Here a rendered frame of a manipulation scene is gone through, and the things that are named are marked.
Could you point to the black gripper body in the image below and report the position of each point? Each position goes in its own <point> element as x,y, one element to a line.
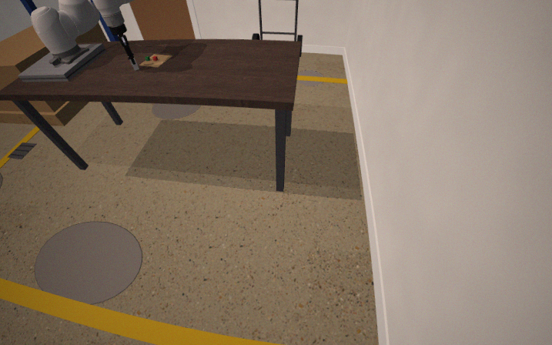
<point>119,31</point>

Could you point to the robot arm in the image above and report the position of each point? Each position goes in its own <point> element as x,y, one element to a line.
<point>58,30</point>

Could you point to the tan square mat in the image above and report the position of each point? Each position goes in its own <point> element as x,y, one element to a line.
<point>161,59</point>

